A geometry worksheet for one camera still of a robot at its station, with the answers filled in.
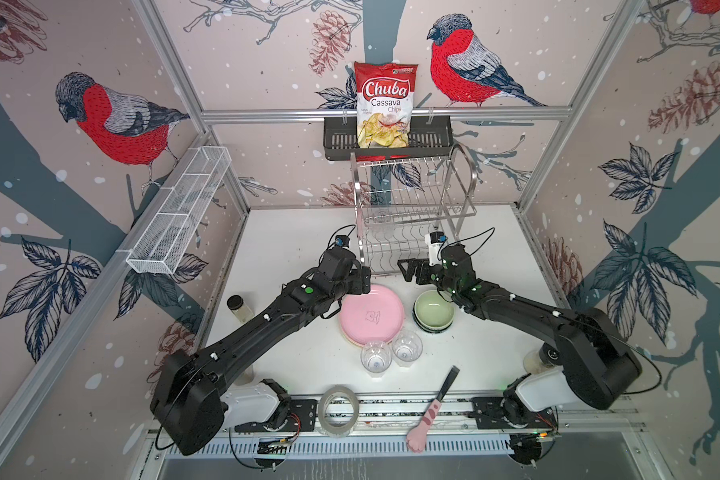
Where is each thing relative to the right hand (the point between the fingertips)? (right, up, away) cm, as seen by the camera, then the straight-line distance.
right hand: (405, 266), depth 87 cm
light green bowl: (+8, -14, 0) cm, 16 cm away
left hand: (-14, -1, -7) cm, 15 cm away
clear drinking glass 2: (-9, -26, -4) cm, 27 cm away
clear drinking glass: (0, -23, -2) cm, 23 cm away
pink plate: (-9, -15, +1) cm, 18 cm away
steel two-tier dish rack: (+1, +23, +35) cm, 42 cm away
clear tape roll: (-19, -36, -18) cm, 45 cm away
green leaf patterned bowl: (+7, -17, -5) cm, 19 cm away
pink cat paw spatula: (0, -40, -16) cm, 43 cm away
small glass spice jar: (-49, -11, -4) cm, 50 cm away
